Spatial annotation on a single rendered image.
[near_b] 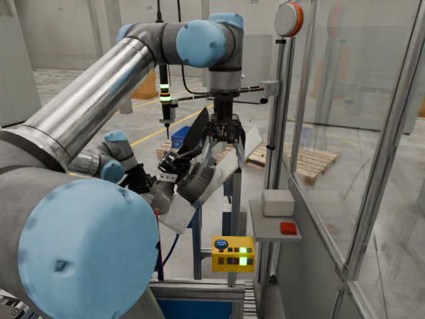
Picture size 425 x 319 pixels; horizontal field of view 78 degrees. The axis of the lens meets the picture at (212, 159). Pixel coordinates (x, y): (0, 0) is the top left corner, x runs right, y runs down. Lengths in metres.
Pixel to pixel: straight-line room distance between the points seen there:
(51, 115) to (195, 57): 0.24
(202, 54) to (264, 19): 13.03
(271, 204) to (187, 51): 1.18
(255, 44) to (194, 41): 7.77
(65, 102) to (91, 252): 0.24
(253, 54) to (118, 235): 8.09
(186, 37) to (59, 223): 0.36
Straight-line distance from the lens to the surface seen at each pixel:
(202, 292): 1.22
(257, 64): 8.25
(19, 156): 0.36
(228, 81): 0.60
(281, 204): 1.55
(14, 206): 0.27
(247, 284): 2.26
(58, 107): 0.41
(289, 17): 1.55
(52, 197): 0.25
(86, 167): 0.88
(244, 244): 1.07
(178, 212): 1.34
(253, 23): 13.61
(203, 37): 0.47
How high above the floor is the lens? 1.78
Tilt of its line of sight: 24 degrees down
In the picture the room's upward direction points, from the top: straight up
